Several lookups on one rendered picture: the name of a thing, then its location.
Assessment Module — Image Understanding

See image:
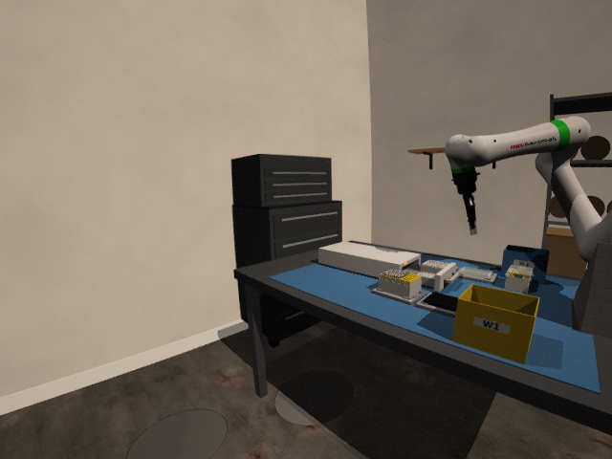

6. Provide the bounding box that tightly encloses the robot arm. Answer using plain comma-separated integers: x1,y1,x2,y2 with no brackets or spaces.
445,116,612,264

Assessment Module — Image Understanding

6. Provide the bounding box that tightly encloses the yellow open-top bin labelled w1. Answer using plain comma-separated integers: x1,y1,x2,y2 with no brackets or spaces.
452,284,540,364

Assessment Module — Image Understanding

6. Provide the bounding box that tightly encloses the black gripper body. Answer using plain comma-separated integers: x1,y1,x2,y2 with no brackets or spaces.
457,183,476,204

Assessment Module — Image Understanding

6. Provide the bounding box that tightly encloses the blue flat mat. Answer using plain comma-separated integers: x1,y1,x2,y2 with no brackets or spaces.
269,254,601,394

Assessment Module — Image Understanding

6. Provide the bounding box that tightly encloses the white rectangular frame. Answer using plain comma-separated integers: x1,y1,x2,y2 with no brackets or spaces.
415,293,456,317

